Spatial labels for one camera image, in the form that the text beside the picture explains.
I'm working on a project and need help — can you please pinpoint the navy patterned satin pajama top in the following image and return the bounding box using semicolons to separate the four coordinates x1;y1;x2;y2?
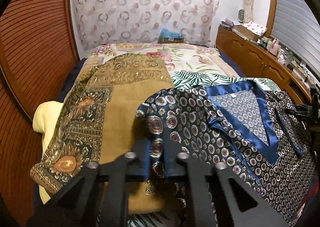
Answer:
136;80;316;226

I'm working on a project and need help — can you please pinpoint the wooden louvered wardrobe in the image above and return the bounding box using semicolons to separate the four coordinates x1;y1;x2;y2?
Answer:
1;0;79;226

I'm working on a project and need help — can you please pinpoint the navy bed sheet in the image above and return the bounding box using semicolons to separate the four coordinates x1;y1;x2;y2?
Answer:
56;58;87;103

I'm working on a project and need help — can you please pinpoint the cardboard box on sideboard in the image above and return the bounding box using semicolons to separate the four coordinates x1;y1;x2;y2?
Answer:
234;21;267;41

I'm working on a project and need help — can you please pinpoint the wooden sideboard cabinet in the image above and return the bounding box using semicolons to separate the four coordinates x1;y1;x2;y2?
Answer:
216;26;312;104

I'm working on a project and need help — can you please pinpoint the golden brown patterned folded blanket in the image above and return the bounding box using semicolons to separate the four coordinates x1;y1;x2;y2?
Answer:
30;53;176;215

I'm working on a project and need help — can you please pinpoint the grey window blind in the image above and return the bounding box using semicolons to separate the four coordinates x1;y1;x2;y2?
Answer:
271;0;319;75

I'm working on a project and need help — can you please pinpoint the circle patterned sheer curtain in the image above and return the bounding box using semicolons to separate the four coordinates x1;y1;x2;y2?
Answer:
72;0;220;50

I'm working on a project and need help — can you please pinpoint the teal cloth on box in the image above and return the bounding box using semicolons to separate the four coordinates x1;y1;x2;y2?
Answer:
160;28;183;39

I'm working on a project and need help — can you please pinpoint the yellow plush toy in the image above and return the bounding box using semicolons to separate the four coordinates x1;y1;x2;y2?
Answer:
30;101;63;205

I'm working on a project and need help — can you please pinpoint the floral bed blanket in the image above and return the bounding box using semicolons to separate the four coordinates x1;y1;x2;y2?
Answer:
87;43;242;77

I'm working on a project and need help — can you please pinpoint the palm leaf print cloth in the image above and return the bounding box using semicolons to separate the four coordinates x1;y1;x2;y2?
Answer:
169;71;280;91

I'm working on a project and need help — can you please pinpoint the pink kettle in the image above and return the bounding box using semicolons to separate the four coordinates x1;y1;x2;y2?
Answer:
268;38;279;56

